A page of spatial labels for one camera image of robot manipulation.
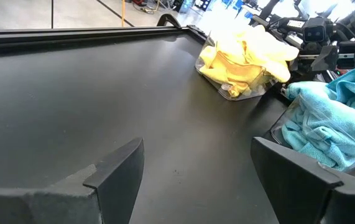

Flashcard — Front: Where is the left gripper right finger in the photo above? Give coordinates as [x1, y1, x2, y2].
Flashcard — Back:
[251, 136, 355, 224]

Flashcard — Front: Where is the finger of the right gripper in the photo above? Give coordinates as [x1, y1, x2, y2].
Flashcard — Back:
[337, 40, 355, 70]
[310, 45, 339, 72]

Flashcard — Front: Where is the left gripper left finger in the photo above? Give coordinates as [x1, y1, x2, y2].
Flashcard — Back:
[0, 137, 145, 224]

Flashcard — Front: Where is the yellow microfiber towel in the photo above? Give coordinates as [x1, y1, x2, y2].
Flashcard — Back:
[198, 46, 274, 99]
[210, 24, 300, 83]

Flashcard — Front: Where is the blue cloth in bin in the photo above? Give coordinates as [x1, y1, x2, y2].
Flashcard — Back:
[270, 93, 355, 174]

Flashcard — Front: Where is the black table clamp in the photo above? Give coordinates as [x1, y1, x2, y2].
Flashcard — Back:
[156, 13, 183, 29]

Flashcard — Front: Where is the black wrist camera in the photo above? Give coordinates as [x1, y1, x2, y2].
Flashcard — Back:
[302, 17, 328, 44]

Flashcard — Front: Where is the orange cable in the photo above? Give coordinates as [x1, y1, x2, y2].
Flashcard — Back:
[120, 0, 127, 28]

